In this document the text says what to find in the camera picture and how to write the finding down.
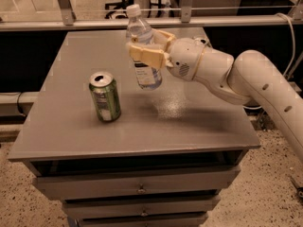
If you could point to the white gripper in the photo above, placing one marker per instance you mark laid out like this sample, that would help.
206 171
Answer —
184 58

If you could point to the clear plastic water bottle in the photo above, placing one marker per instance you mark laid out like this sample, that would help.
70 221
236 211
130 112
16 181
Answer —
139 33

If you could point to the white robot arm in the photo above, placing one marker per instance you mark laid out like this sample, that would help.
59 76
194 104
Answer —
250 76

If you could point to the grey metal railing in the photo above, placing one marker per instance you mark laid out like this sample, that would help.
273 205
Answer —
27 15

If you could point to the green soda can far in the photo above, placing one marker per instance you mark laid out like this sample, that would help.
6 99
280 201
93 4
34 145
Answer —
202 41

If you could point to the green soda can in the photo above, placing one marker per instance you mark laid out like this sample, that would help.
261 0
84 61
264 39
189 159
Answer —
104 93
202 41

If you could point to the green soda can near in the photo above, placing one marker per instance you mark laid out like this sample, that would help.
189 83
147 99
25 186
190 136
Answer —
104 93

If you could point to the grey drawer cabinet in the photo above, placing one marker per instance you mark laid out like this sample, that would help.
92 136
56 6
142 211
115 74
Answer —
178 125

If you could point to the top grey drawer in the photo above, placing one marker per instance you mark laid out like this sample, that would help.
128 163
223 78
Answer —
136 183

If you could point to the grey drawer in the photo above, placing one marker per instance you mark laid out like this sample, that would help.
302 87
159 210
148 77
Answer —
141 207
136 183
172 220

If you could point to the bottom grey drawer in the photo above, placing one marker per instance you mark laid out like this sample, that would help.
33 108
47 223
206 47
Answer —
172 220

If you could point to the middle grey drawer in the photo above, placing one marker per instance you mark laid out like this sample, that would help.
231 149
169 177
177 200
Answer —
141 207

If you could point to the dark object on floor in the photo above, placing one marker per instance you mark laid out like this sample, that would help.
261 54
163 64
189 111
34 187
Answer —
299 189

